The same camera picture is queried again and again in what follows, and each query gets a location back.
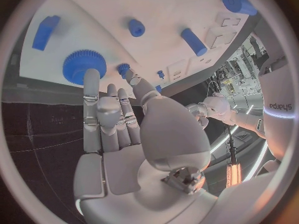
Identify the small blue gear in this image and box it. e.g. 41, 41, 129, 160
117, 63, 131, 79

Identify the thick blue stepped cylinder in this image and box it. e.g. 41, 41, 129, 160
221, 0, 258, 16

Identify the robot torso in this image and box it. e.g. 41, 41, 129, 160
257, 55, 297, 173

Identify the short blue cylinder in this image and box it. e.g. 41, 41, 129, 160
128, 18, 146, 37

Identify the white task board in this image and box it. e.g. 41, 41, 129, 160
19, 0, 260, 100

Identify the black lamp stand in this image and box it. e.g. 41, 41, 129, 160
225, 124, 238, 165

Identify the blue rectangular block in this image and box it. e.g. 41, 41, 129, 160
31, 15, 62, 51

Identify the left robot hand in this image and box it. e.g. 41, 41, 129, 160
185, 102, 210, 130

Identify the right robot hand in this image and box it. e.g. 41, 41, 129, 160
73, 68, 219, 224

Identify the glowing light bar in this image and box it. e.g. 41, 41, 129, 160
225, 161, 243, 189

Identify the long blue cylinder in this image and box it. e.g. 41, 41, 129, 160
180, 28, 209, 57

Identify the large blue gear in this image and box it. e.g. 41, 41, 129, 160
62, 49, 108, 87

